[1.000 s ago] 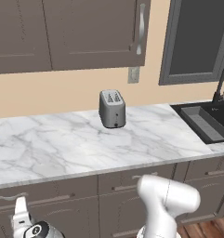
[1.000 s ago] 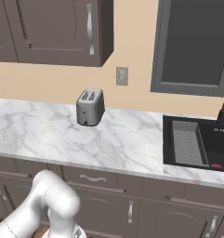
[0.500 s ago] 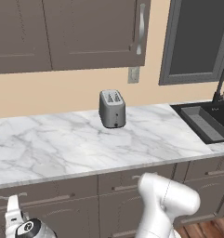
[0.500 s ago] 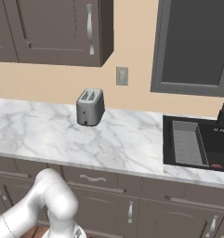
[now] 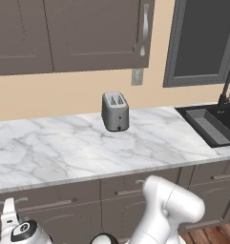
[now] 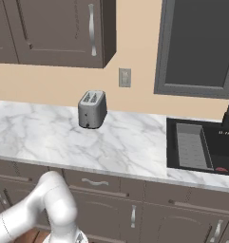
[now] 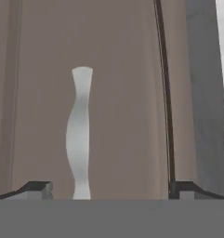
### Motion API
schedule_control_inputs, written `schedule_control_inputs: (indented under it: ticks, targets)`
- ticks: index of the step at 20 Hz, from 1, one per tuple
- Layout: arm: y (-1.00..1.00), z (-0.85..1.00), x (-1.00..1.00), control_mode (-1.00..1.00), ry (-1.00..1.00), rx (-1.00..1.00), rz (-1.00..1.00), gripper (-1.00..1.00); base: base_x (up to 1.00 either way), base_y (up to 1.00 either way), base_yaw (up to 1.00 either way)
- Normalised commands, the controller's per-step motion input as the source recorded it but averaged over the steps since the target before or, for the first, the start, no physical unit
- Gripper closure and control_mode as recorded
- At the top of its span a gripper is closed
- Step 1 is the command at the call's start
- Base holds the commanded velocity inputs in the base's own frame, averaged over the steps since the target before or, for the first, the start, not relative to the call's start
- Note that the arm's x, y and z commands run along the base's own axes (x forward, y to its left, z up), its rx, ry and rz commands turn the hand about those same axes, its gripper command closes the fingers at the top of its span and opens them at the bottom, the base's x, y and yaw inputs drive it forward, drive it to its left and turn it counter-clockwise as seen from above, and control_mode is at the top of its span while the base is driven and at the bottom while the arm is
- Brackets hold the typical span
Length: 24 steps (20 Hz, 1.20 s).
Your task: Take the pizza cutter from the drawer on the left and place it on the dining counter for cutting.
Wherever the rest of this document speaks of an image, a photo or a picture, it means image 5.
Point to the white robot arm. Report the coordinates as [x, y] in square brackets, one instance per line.
[170, 203]

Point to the brown drawer front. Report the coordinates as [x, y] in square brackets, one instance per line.
[205, 169]
[122, 183]
[56, 193]

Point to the grey toaster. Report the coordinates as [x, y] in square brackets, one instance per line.
[114, 114]

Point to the brown upper cupboard door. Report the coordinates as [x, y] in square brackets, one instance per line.
[17, 31]
[94, 31]

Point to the brown cupboard door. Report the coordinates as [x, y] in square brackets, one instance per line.
[17, 31]
[94, 31]
[212, 201]
[119, 217]
[72, 224]

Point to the brown lower cupboard door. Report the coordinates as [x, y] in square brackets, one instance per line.
[119, 217]
[212, 201]
[72, 224]

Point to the black sink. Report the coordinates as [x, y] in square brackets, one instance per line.
[215, 127]

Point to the black tap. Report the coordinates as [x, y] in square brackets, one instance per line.
[226, 85]

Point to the grey framed window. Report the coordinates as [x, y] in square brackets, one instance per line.
[202, 38]

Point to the grey wall socket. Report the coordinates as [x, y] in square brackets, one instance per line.
[137, 77]

